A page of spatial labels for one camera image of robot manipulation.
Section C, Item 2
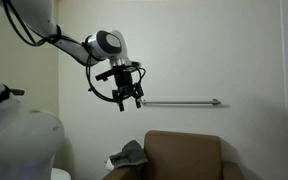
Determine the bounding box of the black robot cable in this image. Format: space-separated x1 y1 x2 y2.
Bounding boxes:
2 0 147 104

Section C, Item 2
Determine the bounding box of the brown leather armchair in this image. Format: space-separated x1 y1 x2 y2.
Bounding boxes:
101 129 246 180

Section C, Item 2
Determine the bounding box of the metal towel bar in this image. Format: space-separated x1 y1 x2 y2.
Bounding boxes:
139 98 222 107

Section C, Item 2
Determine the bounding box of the small white object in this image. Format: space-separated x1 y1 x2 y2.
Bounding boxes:
104 158 115 172

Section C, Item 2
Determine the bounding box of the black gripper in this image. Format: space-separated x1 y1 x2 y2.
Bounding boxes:
112 65 145 112

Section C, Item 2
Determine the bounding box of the white toilet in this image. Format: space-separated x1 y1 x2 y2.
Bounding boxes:
51 167 72 180

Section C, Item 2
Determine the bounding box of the gray towel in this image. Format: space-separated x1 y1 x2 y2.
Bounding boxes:
109 139 149 170

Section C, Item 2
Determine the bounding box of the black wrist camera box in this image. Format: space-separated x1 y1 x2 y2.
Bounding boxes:
94 68 116 82

